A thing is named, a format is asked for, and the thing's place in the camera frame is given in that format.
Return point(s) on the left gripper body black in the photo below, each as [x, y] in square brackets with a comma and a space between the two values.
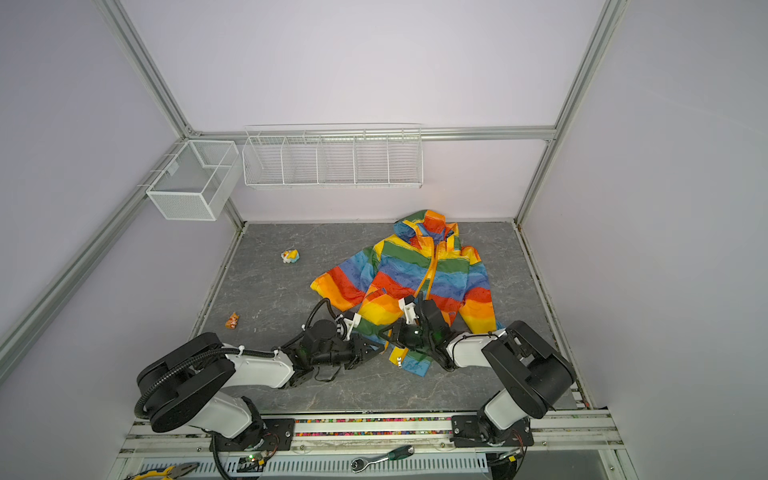
[345, 352]

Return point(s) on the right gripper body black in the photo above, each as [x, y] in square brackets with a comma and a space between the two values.
[412, 336]

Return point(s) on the rainbow striped jacket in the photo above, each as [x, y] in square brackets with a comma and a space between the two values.
[424, 257]

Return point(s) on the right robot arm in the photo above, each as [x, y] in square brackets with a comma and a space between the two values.
[534, 375]

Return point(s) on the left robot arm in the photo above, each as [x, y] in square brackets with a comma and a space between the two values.
[187, 387]

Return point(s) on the small orange toy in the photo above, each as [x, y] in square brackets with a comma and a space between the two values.
[232, 322]

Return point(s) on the small yellow duck toy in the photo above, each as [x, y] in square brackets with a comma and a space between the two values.
[290, 256]

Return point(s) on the white mesh box basket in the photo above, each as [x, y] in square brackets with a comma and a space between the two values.
[198, 180]

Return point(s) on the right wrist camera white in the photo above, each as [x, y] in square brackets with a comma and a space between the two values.
[408, 308]

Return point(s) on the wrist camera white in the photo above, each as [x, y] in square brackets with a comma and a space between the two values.
[348, 321]
[408, 308]

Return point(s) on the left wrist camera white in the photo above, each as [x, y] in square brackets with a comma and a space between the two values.
[348, 321]

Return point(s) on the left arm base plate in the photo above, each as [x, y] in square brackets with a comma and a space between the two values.
[275, 434]

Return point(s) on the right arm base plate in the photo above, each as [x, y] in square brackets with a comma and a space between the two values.
[474, 431]

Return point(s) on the white slotted cable duct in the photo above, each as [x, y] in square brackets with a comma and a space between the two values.
[339, 467]

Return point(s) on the long white wire basket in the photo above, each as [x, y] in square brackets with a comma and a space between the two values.
[333, 155]

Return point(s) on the yellow handled pliers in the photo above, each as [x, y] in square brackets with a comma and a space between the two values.
[170, 473]

